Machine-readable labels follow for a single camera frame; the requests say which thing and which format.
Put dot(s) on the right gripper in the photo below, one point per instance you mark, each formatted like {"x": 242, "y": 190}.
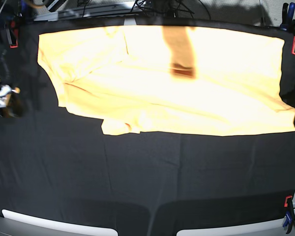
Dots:
{"x": 10, "y": 105}

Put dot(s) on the yellow t-shirt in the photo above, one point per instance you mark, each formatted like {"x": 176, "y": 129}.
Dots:
{"x": 177, "y": 79}

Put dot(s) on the red clamp top left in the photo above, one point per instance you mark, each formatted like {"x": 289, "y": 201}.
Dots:
{"x": 12, "y": 32}

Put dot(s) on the red blue clamp bottom right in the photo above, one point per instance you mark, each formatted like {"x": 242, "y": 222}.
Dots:
{"x": 289, "y": 214}

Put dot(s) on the blue clamp top right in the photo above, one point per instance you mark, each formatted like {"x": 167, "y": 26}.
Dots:
{"x": 288, "y": 22}

